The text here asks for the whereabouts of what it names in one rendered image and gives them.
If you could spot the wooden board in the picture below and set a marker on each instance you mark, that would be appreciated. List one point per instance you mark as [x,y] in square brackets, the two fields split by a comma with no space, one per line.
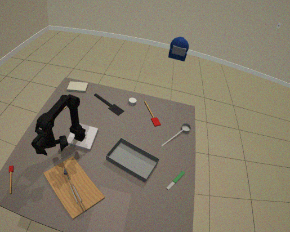
[87,191]

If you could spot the black spatula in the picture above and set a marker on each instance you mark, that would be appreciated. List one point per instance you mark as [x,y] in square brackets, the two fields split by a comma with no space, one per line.
[113,108]

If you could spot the grey long-handled spoon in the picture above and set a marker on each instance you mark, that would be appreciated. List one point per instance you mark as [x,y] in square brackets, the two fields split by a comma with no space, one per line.
[185,129]

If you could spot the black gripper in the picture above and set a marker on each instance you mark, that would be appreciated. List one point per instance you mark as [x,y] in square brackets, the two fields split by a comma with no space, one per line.
[52,143]

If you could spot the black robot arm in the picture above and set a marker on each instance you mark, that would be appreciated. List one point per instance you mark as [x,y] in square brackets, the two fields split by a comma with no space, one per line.
[46,121]

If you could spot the white short cylinder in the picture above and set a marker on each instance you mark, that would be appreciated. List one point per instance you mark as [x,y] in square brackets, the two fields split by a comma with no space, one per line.
[132,101]

